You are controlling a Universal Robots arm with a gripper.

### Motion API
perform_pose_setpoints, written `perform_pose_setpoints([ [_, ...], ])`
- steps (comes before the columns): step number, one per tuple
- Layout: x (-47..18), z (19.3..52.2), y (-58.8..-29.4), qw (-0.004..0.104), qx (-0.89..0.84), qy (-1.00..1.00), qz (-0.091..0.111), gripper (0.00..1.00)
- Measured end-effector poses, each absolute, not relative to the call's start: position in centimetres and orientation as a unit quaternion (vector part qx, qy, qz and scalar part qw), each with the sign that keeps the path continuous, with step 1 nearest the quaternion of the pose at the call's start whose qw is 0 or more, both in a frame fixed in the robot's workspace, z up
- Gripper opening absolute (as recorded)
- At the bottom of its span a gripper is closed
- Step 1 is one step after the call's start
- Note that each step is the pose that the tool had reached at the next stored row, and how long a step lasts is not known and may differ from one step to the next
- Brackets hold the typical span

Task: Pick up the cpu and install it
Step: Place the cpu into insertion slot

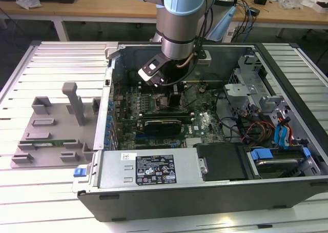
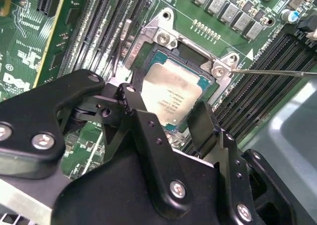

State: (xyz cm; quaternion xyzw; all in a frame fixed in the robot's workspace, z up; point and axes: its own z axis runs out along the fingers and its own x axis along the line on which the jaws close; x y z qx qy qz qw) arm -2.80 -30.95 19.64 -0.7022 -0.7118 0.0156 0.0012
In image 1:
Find CPU socket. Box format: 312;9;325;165
154;92;170;113

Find black RAM slots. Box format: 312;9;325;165
139;111;192;124
139;81;187;94

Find black graphics card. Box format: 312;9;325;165
142;119;183;136

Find green motherboard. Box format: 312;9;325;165
111;85;226;150

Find grey metal drive cage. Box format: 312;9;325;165
222;54;290;115

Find small silver heatsink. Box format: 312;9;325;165
186;138;203;148

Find black plastic shroud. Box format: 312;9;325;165
193;142;251;182

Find silver power supply with label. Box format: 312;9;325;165
98;150;206;189

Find hard disk in blue carrier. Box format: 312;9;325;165
247;147;312;179

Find wooden desk white legs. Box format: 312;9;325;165
0;0;328;42

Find grey plastic parts rack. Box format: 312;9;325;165
11;82;103;170

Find open black PC case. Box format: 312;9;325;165
72;42;328;223

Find green RAM stick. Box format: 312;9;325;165
19;139;77;148

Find clear plastic bags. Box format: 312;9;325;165
279;0;312;10

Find crumpled white paper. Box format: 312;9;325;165
15;0;42;9

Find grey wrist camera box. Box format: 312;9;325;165
197;50;212;65

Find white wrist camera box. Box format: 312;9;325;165
137;53;167;88

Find coloured power wire bundle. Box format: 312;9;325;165
242;120;274;142

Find blue flat wire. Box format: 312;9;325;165
274;116;292;151

